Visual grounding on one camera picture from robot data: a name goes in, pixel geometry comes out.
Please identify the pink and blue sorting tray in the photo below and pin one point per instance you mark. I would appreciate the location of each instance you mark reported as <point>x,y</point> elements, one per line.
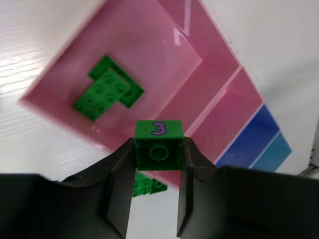
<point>180,68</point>

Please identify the dark green long lego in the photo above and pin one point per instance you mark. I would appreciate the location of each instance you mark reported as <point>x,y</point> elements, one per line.
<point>101,95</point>
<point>124,77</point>

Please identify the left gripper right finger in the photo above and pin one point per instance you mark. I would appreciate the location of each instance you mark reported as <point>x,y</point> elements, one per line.
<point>238,203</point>

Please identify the dark green double lego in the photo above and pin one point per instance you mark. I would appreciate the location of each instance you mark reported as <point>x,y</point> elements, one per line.
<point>144,185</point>

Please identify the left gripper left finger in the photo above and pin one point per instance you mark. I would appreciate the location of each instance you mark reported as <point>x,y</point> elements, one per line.
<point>91,204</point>

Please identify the dark green lego with number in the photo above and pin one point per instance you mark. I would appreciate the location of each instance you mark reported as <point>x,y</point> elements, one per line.
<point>159,145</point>

